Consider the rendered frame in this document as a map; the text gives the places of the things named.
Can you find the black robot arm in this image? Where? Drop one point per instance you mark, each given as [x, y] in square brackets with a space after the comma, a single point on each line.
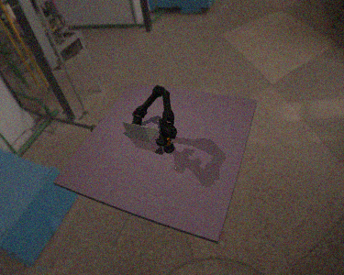
[167, 114]

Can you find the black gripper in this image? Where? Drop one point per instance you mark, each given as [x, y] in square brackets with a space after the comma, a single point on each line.
[162, 141]

